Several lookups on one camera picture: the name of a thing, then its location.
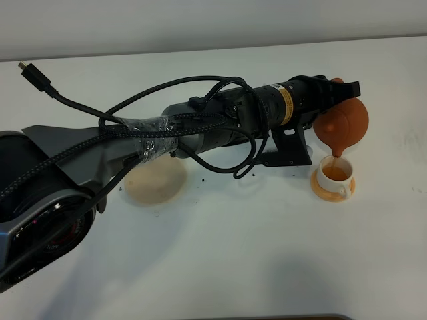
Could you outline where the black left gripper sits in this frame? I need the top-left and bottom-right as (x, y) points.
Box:
(286, 75), (360, 127)

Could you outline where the brown clay teapot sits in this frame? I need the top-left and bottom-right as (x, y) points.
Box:
(313, 97), (369, 158)

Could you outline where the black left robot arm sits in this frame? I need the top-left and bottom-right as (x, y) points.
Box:
(1, 66), (360, 291)

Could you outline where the beige round teapot saucer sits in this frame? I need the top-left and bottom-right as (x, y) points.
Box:
(124, 155), (187, 206)

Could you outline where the near white teacup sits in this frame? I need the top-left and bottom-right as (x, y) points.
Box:
(316, 155), (354, 200)

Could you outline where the near orange cup coaster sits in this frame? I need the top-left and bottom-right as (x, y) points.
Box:
(310, 168), (356, 203)

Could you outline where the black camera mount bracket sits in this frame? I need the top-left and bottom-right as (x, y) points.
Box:
(259, 125), (312, 167)

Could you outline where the black braided cable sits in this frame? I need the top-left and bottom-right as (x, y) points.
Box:
(0, 61), (271, 234)

